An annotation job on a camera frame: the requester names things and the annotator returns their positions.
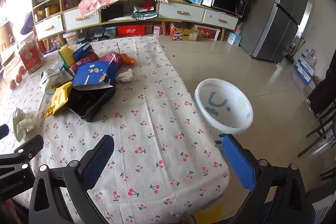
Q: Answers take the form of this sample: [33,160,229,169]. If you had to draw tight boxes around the black chair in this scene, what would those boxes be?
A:
[298,56,336,180]

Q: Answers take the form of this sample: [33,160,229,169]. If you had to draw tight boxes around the light blue box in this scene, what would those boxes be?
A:
[227,31,241,46]

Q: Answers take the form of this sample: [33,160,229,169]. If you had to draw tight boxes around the white green snack bag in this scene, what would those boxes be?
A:
[39,68,72,94]

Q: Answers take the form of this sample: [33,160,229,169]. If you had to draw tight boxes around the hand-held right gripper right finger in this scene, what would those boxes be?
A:
[222,134,315,224]

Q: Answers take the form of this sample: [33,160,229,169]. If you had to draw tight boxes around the black plastic tray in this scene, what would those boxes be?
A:
[67,80,117,122]

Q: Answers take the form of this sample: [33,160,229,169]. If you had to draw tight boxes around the purple bag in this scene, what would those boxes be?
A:
[21,11,36,35]

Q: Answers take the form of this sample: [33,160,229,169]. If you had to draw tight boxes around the red picture white frame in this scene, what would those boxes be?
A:
[196,25,221,41]

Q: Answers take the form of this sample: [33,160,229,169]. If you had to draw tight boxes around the black microwave oven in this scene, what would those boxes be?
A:
[211,0,248,17]

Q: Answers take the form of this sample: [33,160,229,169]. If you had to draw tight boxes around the white plastic basin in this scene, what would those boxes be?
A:
[194,78,254,135]

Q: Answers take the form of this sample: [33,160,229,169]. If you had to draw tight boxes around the glass jar red label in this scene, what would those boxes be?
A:
[18,32,45,73]

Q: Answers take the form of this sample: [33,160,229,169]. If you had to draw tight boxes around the red drink can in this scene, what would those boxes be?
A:
[98,51,124,77]
[69,51,100,75]

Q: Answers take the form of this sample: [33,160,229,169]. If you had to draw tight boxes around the colourful printed carton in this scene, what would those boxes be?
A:
[169,23,199,42]

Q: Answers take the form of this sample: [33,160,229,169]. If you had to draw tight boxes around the cherry print tablecloth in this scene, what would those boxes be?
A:
[0,36,230,224]

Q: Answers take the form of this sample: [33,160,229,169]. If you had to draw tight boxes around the crumpled white tissue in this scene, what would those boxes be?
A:
[117,69,134,83]
[12,108,36,143]

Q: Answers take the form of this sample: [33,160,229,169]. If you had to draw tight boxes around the orange toy carrot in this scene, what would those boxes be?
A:
[121,54,136,66]

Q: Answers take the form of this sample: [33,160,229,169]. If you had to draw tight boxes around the stack of blue white boxes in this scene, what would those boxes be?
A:
[294,48,317,85]

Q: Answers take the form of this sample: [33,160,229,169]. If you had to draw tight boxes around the blue snack packet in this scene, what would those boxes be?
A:
[73,42,93,60]

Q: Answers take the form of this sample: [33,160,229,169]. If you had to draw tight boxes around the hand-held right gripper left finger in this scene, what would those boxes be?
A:
[28,135,115,224]

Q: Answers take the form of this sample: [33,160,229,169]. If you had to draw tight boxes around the blue cracker box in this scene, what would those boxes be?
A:
[72,61,117,92]

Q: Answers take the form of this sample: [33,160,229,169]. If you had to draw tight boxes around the wooden cabinet white drawers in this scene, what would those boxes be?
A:
[31,0,239,41]

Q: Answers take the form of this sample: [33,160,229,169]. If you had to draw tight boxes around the yellow green sponge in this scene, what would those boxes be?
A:
[58,46,75,67]

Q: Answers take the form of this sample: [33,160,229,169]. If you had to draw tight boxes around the grey refrigerator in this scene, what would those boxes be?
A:
[240,0,311,63]

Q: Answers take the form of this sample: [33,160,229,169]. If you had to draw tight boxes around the yellow snack packet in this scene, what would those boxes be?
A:
[44,81,73,117]

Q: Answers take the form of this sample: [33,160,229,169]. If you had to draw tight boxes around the red flat box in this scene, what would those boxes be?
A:
[117,26,138,37]

